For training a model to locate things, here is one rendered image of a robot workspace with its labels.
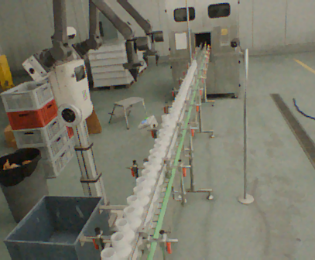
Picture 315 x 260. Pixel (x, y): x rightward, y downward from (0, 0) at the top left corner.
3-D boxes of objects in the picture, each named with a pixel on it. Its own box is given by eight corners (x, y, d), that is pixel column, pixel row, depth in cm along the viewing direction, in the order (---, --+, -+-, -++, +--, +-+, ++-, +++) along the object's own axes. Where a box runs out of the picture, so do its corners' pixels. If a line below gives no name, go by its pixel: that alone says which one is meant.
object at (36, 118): (43, 127, 332) (38, 109, 324) (10, 130, 337) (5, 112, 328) (63, 111, 388) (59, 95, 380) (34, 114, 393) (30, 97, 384)
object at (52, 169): (56, 177, 357) (53, 162, 348) (26, 179, 362) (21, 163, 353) (74, 155, 413) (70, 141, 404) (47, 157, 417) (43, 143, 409)
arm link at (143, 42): (127, 27, 146) (121, 28, 138) (148, 24, 144) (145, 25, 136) (131, 51, 151) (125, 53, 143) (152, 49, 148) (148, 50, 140)
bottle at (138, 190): (154, 221, 107) (148, 183, 101) (151, 233, 101) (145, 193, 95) (138, 221, 108) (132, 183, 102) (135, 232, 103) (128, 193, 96)
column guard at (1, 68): (8, 88, 990) (-2, 56, 949) (-1, 89, 999) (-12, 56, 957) (15, 85, 1026) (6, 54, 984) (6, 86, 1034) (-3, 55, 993)
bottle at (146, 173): (159, 210, 112) (154, 174, 106) (144, 213, 112) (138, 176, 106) (159, 202, 118) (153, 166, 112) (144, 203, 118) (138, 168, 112)
